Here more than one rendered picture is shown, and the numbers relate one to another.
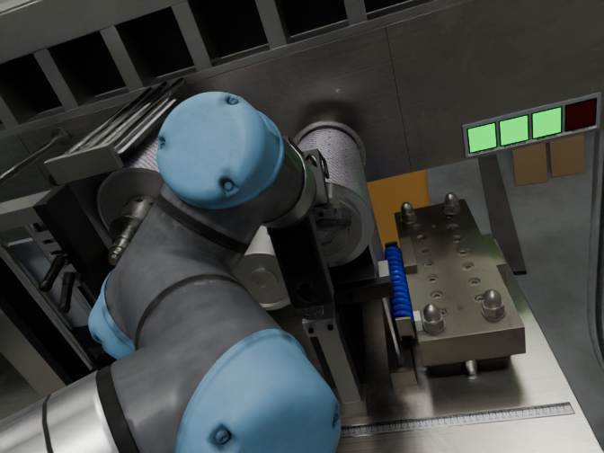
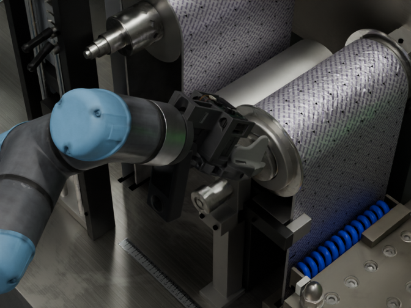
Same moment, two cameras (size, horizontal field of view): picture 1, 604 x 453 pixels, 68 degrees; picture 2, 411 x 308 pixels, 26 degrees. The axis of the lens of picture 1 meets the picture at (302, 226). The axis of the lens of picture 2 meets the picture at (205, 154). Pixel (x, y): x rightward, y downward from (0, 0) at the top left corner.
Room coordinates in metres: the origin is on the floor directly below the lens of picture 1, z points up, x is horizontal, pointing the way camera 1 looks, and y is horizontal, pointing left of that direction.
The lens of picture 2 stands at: (-0.19, -0.44, 2.16)
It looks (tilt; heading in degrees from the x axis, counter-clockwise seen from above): 47 degrees down; 34
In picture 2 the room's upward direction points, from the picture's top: straight up
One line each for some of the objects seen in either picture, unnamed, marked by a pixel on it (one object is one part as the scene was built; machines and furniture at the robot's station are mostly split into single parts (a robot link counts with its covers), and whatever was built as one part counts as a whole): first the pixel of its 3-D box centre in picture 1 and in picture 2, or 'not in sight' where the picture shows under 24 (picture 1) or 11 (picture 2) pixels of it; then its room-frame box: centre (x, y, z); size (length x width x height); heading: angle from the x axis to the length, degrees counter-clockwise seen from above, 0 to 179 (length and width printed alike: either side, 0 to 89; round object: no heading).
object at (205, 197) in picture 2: (309, 305); (204, 200); (0.50, 0.03, 1.18); 0.04 x 0.02 x 0.04; 76
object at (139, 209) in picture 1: (139, 224); (134, 28); (0.60, 0.22, 1.33); 0.06 x 0.06 x 0.06; 76
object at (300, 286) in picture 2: (418, 320); (303, 286); (0.53, -0.13, 1.04); 0.02 x 0.01 x 0.02; 166
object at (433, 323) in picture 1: (432, 315); (313, 293); (0.52, -0.15, 1.05); 0.04 x 0.04 x 0.04
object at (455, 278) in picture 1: (447, 269); (407, 272); (0.68, -0.24, 1.00); 0.40 x 0.16 x 0.06; 166
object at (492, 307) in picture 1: (492, 301); not in sight; (0.51, -0.25, 1.05); 0.04 x 0.04 x 0.04
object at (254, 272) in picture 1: (272, 238); (263, 106); (0.71, 0.06, 1.17); 0.26 x 0.12 x 0.12; 166
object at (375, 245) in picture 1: (377, 246); (342, 195); (0.67, -0.12, 1.11); 0.23 x 0.01 x 0.18; 166
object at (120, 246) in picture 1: (122, 247); (102, 46); (0.54, 0.24, 1.33); 0.06 x 0.03 x 0.03; 166
